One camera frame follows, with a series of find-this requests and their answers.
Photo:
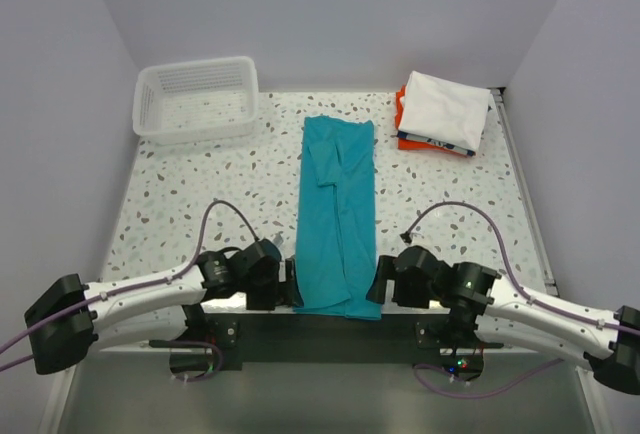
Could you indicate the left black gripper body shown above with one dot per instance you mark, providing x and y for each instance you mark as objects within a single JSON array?
[{"x": 261, "y": 291}]

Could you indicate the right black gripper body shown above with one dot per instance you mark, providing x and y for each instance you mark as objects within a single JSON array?
[{"x": 406, "y": 295}]

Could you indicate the teal t-shirt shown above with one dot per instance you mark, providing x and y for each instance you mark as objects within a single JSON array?
[{"x": 335, "y": 249}]

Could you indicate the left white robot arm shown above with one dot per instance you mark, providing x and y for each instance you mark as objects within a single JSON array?
[{"x": 72, "y": 319}]

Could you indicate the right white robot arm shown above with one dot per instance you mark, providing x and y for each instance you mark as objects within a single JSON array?
[{"x": 485, "y": 307}]

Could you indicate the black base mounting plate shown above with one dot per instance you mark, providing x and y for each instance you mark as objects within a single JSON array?
[{"x": 407, "y": 339}]

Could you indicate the folded orange t-shirt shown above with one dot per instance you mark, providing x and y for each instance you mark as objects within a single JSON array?
[{"x": 406, "y": 143}]

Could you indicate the folded white t-shirt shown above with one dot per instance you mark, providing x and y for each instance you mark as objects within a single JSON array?
[{"x": 444, "y": 111}]

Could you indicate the white plastic basket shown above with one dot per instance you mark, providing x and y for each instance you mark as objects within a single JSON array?
[{"x": 196, "y": 101}]

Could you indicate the aluminium rail frame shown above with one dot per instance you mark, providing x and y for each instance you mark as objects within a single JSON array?
[{"x": 549, "y": 280}]

